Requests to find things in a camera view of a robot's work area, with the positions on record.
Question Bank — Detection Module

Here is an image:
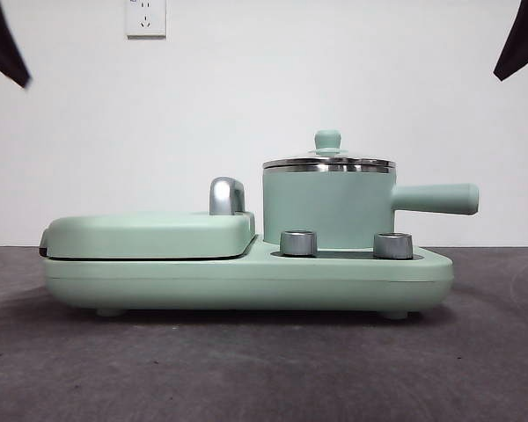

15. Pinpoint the glass lid with green knob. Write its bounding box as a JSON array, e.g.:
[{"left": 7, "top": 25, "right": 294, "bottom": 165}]
[{"left": 262, "top": 128, "right": 396, "bottom": 172}]

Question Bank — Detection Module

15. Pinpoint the mint green griddle cover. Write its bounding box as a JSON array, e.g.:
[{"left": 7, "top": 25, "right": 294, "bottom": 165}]
[{"left": 39, "top": 209, "right": 256, "bottom": 260}]

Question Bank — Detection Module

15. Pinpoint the silver control knob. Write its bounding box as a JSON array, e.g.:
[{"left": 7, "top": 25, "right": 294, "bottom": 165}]
[
  {"left": 372, "top": 231, "right": 414, "bottom": 259},
  {"left": 279, "top": 229, "right": 319, "bottom": 257}
]

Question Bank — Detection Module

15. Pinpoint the mint green breakfast maker base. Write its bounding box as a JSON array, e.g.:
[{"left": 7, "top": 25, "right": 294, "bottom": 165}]
[{"left": 41, "top": 234, "right": 453, "bottom": 318}]

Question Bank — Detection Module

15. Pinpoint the white wall socket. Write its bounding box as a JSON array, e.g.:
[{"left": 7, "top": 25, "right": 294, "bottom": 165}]
[{"left": 125, "top": 0, "right": 167, "bottom": 40}]

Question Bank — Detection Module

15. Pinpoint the mint green pot with handle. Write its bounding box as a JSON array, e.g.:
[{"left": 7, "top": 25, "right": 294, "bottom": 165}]
[{"left": 261, "top": 160, "right": 480, "bottom": 249}]

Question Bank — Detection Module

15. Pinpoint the chrome griddle cover handle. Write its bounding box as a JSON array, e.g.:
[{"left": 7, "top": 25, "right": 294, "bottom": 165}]
[{"left": 208, "top": 176, "right": 247, "bottom": 216}]

